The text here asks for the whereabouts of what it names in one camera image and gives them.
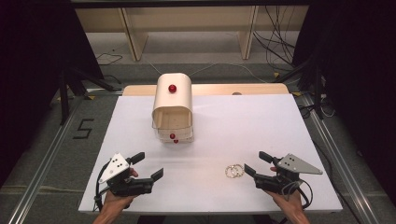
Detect black tripod stand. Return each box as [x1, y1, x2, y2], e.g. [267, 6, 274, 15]
[58, 65, 117, 126]
[276, 54, 325, 121]

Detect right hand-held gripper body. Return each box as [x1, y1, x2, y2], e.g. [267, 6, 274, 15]
[253, 153, 324, 195]

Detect black curtain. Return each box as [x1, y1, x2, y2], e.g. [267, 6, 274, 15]
[0, 0, 105, 189]
[291, 0, 396, 207]

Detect person's dark clothed legs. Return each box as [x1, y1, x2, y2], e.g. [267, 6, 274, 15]
[135, 214, 276, 224]

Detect left hand-held gripper black cable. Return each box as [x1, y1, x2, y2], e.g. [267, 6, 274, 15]
[93, 161, 112, 213]

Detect white drawer with red knob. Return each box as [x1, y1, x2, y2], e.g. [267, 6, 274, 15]
[151, 109, 194, 140]

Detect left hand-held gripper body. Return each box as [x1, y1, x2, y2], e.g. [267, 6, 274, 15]
[98, 152, 155, 198]

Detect right hand-held gripper black cable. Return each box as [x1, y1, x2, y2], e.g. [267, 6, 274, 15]
[281, 178, 314, 210]

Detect bundle of black floor cables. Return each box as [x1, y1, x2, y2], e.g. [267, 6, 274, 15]
[252, 5, 297, 73]

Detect white drawer cabinet red knob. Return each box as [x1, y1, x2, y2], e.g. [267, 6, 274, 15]
[151, 72, 195, 145]

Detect metal floor rail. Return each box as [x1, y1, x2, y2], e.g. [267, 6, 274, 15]
[7, 98, 82, 224]
[302, 92, 380, 224]

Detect person's left hand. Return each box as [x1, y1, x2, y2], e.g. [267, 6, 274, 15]
[101, 167, 140, 217]

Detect hand-held gripper black cable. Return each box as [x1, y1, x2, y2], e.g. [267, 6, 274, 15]
[93, 161, 112, 213]
[281, 178, 314, 210]

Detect white table sheet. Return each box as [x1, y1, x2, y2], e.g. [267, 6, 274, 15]
[78, 93, 344, 215]

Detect wooden table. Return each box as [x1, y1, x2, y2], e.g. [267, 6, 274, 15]
[122, 82, 290, 97]

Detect thin black floor cable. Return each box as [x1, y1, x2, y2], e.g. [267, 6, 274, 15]
[95, 51, 124, 66]

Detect person's right hand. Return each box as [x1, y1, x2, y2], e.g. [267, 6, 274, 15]
[266, 166, 304, 217]

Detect light wooden bench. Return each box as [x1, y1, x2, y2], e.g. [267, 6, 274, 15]
[74, 5, 310, 63]

